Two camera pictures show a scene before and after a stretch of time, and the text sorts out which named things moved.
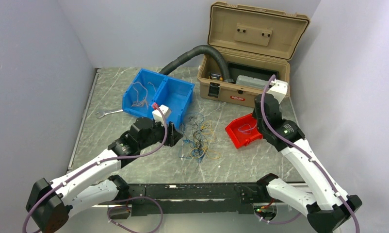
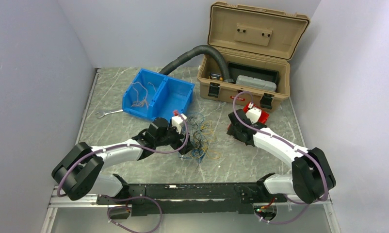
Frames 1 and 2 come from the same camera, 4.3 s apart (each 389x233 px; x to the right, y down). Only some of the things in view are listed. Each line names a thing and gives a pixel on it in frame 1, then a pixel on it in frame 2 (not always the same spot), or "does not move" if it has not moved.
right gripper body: (260, 124) -> (233, 131)
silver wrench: (105, 113) does not move
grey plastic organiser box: (251, 81) does not move
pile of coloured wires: (198, 141) does not move
